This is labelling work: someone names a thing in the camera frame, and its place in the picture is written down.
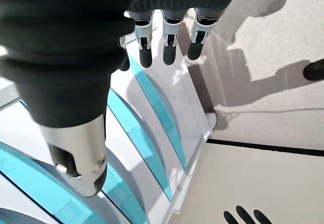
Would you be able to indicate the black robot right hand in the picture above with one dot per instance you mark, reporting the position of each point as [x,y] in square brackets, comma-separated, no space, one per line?
[63,44]

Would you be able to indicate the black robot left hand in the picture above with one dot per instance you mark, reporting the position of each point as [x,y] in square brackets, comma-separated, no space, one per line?
[244,216]

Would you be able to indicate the white cart caster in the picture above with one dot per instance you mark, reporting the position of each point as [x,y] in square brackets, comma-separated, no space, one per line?
[212,120]

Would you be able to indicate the white medical cart blue drawers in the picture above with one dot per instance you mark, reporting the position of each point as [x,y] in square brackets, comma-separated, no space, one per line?
[157,122]

